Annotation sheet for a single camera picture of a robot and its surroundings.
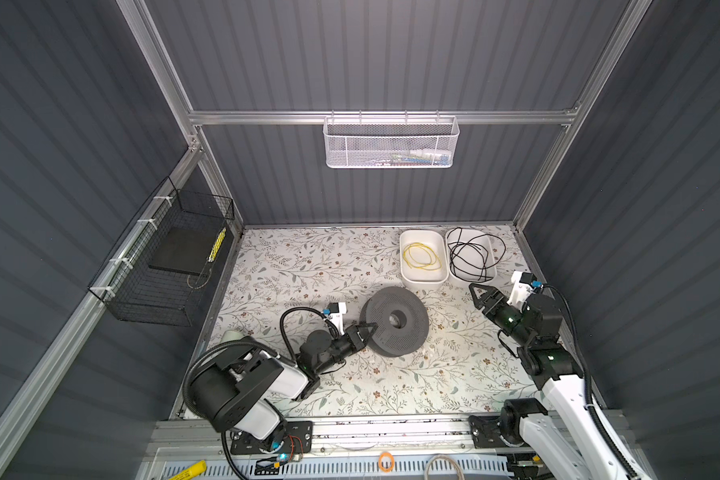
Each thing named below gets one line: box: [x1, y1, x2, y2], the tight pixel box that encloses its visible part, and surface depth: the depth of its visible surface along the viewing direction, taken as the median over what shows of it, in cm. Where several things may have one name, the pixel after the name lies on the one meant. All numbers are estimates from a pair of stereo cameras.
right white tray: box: [445, 228, 497, 284], surface depth 111 cm
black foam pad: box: [148, 226, 224, 276], surface depth 76 cm
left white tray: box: [399, 229, 449, 286], surface depth 111 cm
